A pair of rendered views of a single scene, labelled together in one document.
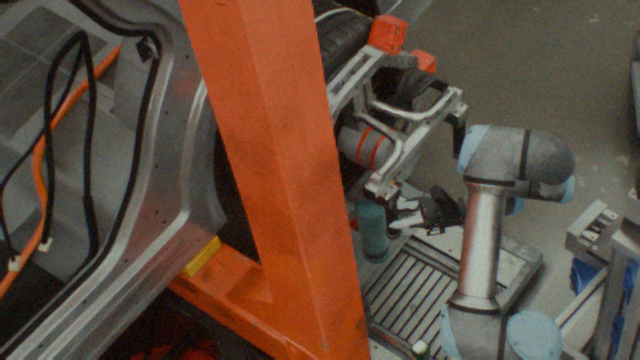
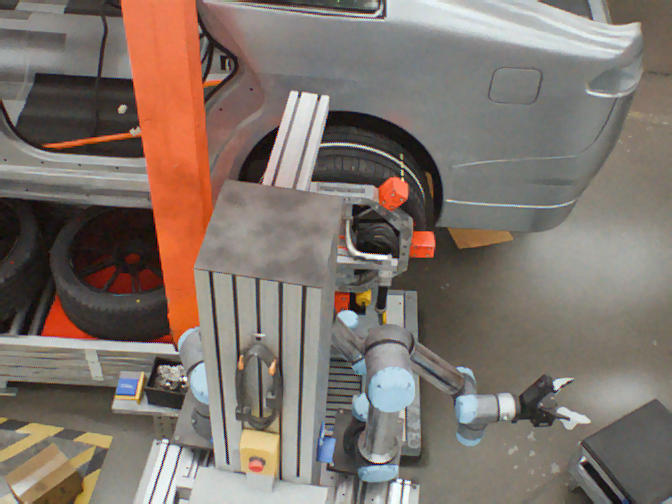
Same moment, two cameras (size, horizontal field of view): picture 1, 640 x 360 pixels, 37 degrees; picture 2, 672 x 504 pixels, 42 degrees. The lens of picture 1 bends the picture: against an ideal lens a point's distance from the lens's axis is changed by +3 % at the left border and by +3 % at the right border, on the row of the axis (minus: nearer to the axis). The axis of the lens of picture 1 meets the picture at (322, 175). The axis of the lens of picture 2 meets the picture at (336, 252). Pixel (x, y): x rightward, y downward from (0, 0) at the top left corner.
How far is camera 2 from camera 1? 1.68 m
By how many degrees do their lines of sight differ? 27
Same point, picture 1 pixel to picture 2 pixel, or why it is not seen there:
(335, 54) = (345, 171)
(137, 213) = not seen: hidden behind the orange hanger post
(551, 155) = not seen: hidden behind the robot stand
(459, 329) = (189, 340)
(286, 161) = (147, 143)
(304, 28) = (178, 74)
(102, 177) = not seen: hidden behind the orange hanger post
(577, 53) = (634, 390)
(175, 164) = (214, 145)
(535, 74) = (590, 372)
